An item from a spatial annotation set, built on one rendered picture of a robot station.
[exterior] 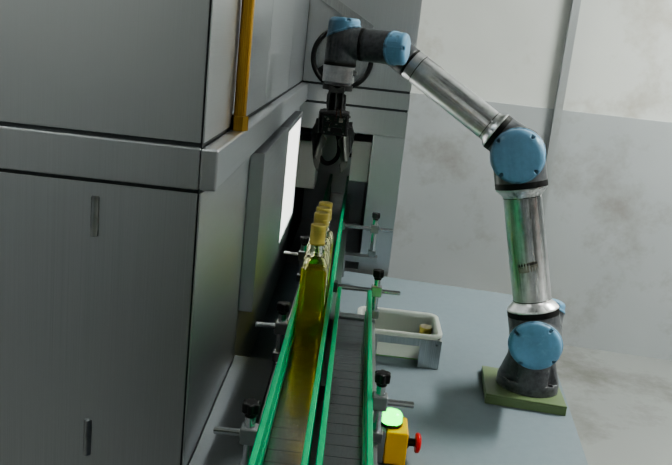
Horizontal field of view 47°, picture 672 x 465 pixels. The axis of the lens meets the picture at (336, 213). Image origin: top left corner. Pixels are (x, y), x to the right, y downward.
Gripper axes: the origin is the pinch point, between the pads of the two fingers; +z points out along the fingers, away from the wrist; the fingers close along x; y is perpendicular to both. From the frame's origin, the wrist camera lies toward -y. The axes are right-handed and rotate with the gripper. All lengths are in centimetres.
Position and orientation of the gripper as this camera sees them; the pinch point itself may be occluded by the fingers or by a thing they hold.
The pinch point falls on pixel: (329, 166)
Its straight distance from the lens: 188.3
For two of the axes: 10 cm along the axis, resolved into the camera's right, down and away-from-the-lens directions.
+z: -1.0, 9.7, 2.3
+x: 9.9, 1.1, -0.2
